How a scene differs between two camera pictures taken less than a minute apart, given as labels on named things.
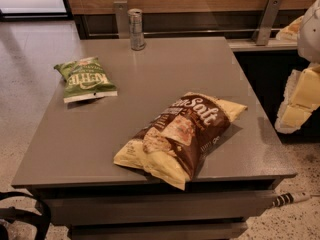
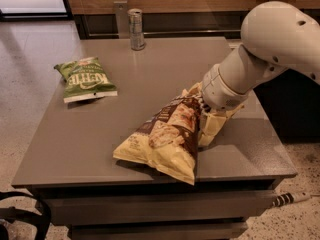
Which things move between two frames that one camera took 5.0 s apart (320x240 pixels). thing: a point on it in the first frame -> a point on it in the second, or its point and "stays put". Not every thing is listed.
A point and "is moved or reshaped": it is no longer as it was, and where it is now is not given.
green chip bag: x=85 y=79 stays put
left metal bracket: x=120 y=8 stays put
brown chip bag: x=174 y=145 is moved or reshaped
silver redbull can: x=137 y=40 stays put
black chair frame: x=13 y=214 stays put
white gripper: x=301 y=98 -> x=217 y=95
